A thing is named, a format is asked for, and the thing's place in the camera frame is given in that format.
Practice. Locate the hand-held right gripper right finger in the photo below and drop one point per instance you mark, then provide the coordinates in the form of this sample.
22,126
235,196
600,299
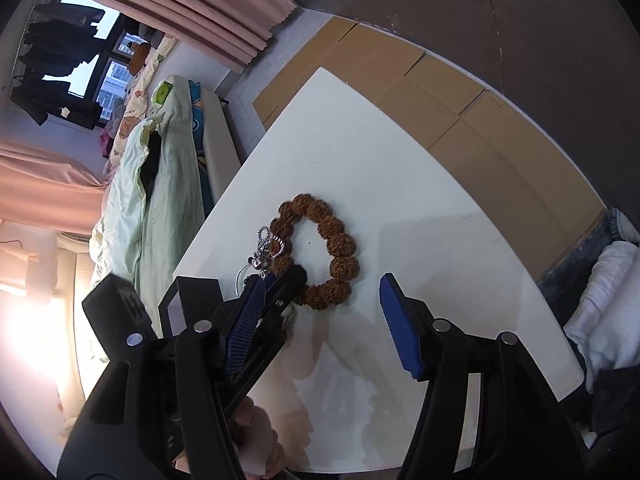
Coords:
400,330

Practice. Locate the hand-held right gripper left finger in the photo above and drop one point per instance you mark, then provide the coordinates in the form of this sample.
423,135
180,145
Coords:
245,320

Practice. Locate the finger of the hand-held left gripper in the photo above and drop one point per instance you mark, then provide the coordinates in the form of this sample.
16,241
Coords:
295,282

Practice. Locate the thin silver bangle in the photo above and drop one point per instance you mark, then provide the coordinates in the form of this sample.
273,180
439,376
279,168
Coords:
245,270

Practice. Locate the person's left hand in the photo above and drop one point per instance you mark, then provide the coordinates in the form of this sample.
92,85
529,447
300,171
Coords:
255,427

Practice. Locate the cream padded headboard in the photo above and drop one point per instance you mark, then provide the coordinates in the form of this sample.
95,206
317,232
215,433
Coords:
75,310

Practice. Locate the pale green duvet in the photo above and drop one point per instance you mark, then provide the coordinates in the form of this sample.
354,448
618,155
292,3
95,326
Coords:
125,200

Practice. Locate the bed with green sheet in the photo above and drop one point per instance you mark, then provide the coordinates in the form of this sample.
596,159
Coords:
175,210

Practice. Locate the black cloth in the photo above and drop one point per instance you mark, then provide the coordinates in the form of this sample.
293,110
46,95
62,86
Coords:
150,165

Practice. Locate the magenta cloth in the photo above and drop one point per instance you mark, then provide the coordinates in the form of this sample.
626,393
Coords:
106,142

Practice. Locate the colourful printed mattress cover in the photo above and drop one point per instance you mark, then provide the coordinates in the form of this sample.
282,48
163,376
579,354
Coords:
197,130

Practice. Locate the white cloth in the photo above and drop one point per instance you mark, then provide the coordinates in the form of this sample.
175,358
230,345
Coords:
610,300

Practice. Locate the black hanging shirt with tag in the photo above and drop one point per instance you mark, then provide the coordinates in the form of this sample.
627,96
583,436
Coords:
55,97

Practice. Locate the green tissue packet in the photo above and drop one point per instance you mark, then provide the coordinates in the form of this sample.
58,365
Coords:
164,93

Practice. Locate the flat cardboard sheet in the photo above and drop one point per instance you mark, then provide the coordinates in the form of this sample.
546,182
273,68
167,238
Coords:
450,110

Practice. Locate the hanging dark clothes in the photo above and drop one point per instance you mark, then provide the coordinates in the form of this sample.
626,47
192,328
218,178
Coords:
100,67

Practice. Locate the blue jeans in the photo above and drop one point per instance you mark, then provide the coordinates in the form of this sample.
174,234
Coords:
622,225

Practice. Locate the brown plush toy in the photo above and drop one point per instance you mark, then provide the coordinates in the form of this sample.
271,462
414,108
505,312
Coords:
138,57

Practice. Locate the dark hanging garment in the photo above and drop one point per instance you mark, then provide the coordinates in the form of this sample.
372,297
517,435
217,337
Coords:
55,52
65,20

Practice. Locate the pink curtain with scalloped hem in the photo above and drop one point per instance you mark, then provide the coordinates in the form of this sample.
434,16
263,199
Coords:
190,10

